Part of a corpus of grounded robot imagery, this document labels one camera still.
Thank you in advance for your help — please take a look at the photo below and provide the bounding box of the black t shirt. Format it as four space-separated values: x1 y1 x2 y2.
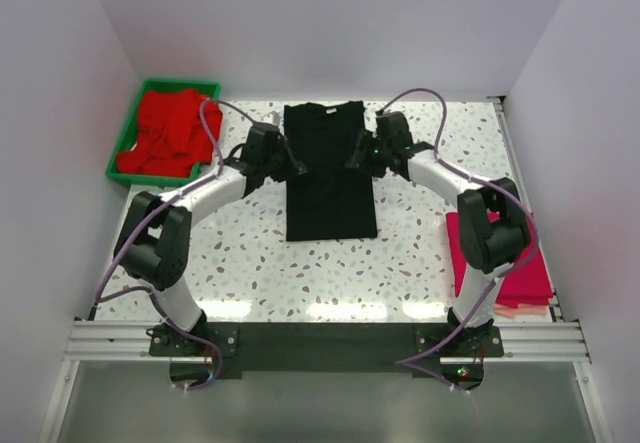
284 101 378 242

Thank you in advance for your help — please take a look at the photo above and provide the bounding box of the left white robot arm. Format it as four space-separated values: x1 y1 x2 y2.
113 122 306 339

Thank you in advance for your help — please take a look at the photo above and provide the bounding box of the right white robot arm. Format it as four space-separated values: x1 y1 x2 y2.
346 112 533 338

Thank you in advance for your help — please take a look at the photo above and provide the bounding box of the red t shirt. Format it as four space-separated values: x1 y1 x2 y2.
115 88 223 178

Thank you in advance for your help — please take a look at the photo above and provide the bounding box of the green plastic tray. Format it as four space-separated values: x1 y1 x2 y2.
105 78 220 187

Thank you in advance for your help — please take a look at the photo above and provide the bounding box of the folded magenta t shirt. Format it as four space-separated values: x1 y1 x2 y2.
446 212 553 308

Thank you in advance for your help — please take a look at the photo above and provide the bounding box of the folded pink t shirt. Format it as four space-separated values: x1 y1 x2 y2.
494 304 547 319

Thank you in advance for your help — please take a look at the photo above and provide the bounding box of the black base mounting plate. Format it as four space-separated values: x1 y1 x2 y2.
146 322 505 389

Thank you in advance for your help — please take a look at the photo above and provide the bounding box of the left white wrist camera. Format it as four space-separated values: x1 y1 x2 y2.
263 111 281 127

